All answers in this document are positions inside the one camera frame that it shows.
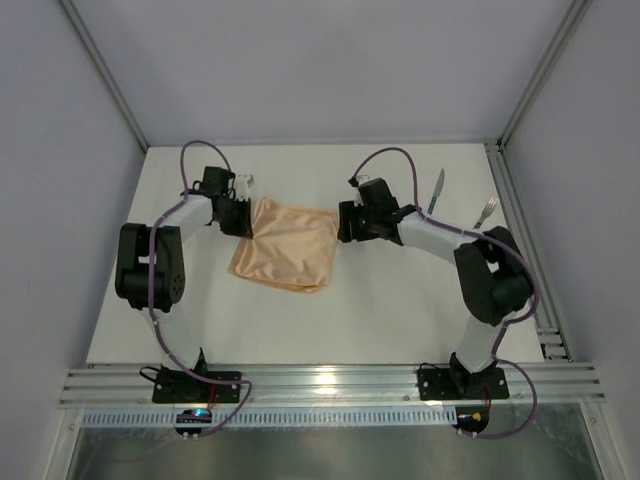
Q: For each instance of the right corner aluminium post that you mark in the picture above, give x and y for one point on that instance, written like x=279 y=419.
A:
x=552 y=53

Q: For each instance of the right side aluminium rail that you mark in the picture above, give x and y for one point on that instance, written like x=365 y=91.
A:
x=554 y=345

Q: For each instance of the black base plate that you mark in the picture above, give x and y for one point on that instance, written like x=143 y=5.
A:
x=176 y=387
x=455 y=383

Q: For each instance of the corner aluminium post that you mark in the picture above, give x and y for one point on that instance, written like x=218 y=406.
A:
x=90 y=47
x=552 y=53

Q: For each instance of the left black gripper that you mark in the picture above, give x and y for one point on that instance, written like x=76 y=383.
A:
x=245 y=218

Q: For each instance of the front aluminium rail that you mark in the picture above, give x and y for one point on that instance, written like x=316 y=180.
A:
x=335 y=385

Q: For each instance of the aluminium rail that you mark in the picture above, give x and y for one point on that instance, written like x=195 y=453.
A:
x=554 y=345
x=335 y=385

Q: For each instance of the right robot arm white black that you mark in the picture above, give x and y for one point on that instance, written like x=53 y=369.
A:
x=493 y=281

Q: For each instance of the green handled fork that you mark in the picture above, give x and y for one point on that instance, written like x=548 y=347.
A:
x=487 y=211

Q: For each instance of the beige satin napkin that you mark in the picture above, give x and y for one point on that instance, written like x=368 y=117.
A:
x=292 y=247

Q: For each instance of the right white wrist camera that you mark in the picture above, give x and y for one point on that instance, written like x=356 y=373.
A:
x=355 y=182

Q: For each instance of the left controller board with led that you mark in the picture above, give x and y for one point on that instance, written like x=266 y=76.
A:
x=192 y=422

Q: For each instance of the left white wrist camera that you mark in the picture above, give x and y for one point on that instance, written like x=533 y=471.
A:
x=243 y=186

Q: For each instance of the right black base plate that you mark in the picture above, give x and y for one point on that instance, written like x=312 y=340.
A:
x=455 y=383

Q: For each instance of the slotted grey cable duct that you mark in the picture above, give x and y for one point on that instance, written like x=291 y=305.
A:
x=278 y=417

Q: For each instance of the green handled knife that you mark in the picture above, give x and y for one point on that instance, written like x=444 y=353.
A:
x=437 y=191

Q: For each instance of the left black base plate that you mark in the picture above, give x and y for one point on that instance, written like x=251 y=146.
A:
x=176 y=387

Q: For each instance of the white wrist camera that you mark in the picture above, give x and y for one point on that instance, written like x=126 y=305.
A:
x=355 y=182
x=243 y=186

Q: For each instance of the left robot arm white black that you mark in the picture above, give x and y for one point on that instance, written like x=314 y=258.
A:
x=150 y=272

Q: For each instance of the left corner aluminium post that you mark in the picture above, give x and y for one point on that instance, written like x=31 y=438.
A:
x=90 y=47

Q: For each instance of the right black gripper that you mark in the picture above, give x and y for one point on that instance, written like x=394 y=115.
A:
x=345 y=221

